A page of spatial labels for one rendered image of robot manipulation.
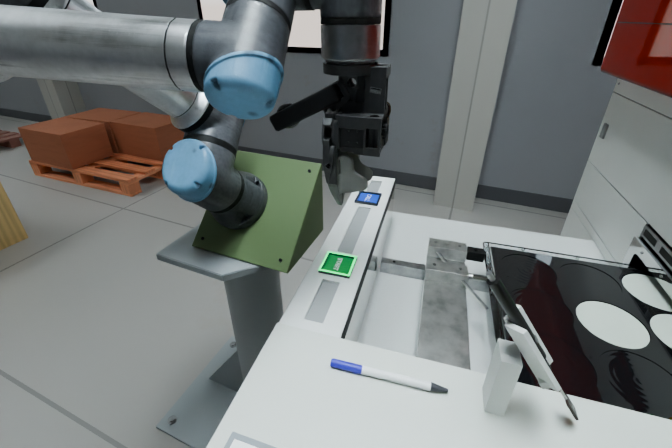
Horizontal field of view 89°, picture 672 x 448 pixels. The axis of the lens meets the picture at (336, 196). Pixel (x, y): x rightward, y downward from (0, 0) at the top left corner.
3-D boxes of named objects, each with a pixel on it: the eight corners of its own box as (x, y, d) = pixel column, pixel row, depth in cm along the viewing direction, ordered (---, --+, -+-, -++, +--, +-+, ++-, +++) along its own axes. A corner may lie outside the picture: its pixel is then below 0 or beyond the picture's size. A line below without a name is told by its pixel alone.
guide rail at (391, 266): (625, 312, 69) (631, 301, 68) (630, 320, 68) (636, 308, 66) (381, 266, 82) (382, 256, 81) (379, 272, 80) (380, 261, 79)
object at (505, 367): (534, 397, 39) (571, 312, 33) (542, 432, 36) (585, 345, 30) (478, 382, 41) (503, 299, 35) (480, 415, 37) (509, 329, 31)
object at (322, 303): (391, 221, 100) (395, 178, 94) (339, 401, 53) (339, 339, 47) (360, 216, 102) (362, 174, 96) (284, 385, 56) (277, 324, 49)
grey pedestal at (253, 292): (156, 428, 127) (79, 248, 89) (232, 337, 163) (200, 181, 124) (274, 495, 109) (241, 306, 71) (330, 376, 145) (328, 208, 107)
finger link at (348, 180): (364, 217, 51) (367, 159, 47) (327, 212, 52) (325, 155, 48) (369, 207, 53) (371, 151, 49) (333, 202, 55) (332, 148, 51)
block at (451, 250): (464, 253, 77) (466, 242, 76) (464, 262, 74) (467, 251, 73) (427, 247, 79) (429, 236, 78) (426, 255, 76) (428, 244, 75)
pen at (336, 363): (448, 384, 40) (332, 356, 43) (448, 392, 39) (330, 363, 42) (447, 389, 40) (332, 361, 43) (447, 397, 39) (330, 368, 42)
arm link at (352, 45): (311, 25, 40) (332, 24, 47) (313, 66, 42) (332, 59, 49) (374, 25, 38) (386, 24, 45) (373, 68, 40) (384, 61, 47)
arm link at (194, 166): (191, 211, 80) (147, 191, 68) (205, 159, 84) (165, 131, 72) (236, 213, 77) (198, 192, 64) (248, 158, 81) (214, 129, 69)
